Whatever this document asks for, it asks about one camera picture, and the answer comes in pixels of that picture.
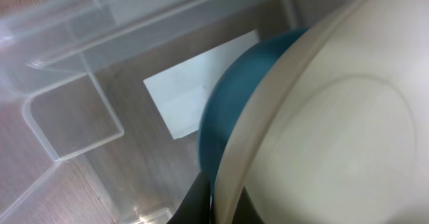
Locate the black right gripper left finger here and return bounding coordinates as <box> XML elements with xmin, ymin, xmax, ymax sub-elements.
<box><xmin>168</xmin><ymin>172</ymin><xmax>210</xmax><ymax>224</ymax></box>

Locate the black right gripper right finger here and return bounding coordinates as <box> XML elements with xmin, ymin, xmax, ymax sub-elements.
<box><xmin>234</xmin><ymin>188</ymin><xmax>264</xmax><ymax>224</ymax></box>

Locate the cream bowl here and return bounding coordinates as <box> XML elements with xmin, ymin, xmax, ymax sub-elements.
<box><xmin>214</xmin><ymin>0</ymin><xmax>428</xmax><ymax>223</ymax></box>

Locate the dark blue bowl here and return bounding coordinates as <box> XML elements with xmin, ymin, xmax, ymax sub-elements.
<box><xmin>198</xmin><ymin>28</ymin><xmax>307</xmax><ymax>192</ymax></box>

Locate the clear plastic storage container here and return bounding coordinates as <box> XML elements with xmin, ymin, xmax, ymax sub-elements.
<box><xmin>1</xmin><ymin>0</ymin><xmax>352</xmax><ymax>223</ymax></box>

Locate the white label sticker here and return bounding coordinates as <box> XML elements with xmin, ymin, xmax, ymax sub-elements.
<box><xmin>143</xmin><ymin>30</ymin><xmax>259</xmax><ymax>139</ymax></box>

